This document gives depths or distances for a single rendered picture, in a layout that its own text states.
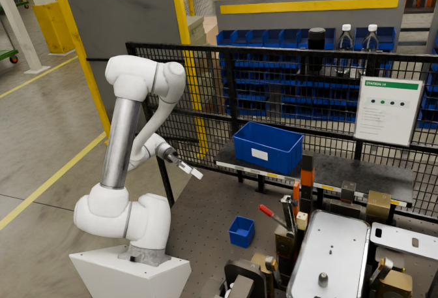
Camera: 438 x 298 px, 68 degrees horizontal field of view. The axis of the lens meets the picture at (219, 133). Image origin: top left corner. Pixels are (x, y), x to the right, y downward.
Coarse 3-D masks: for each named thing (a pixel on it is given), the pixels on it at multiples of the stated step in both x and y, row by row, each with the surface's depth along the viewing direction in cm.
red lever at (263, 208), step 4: (260, 208) 119; (264, 208) 119; (264, 212) 119; (268, 212) 119; (272, 212) 120; (272, 216) 119; (276, 216) 119; (276, 220) 119; (280, 220) 119; (280, 224) 119; (284, 224) 118
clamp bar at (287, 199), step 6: (282, 198) 114; (288, 198) 113; (282, 204) 112; (288, 204) 111; (294, 204) 110; (288, 210) 112; (288, 216) 114; (294, 216) 117; (288, 222) 115; (294, 222) 118; (288, 228) 117
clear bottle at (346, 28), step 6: (348, 24) 134; (348, 30) 134; (342, 36) 135; (348, 36) 134; (342, 42) 135; (348, 42) 135; (336, 48) 139; (342, 48) 136; (348, 48) 136; (336, 60) 141; (342, 60) 139; (348, 60) 139; (342, 66) 140; (348, 66) 140; (342, 72) 142
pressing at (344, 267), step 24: (312, 216) 131; (336, 216) 130; (312, 240) 122; (336, 240) 121; (360, 240) 119; (312, 264) 113; (336, 264) 112; (360, 264) 111; (288, 288) 107; (312, 288) 106; (336, 288) 105; (360, 288) 105
